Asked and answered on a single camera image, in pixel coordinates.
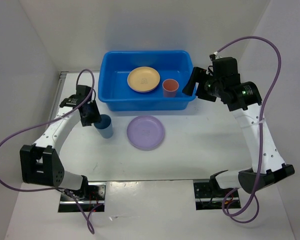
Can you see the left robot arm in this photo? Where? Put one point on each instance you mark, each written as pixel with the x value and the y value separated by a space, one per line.
pixel 40 161

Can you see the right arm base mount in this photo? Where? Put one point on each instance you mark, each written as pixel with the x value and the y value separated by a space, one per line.
pixel 207 199

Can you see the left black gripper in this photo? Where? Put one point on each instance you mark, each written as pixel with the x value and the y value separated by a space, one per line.
pixel 95 117

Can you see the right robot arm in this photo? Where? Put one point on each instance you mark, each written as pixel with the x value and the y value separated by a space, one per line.
pixel 244 101

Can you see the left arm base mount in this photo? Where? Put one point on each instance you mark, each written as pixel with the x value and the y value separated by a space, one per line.
pixel 94 201

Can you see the blue plastic cup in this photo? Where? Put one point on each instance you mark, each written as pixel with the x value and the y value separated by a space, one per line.
pixel 104 127

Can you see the red plastic cup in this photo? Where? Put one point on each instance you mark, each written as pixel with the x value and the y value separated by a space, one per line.
pixel 170 88

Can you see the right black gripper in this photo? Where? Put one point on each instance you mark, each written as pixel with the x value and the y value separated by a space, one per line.
pixel 198 75

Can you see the blue plastic bin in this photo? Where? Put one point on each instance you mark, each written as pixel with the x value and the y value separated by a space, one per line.
pixel 113 88

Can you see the purple plastic plate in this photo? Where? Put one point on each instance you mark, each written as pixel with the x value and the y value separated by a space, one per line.
pixel 145 132

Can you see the yellow plastic plate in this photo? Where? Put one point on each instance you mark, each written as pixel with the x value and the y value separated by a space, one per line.
pixel 143 78

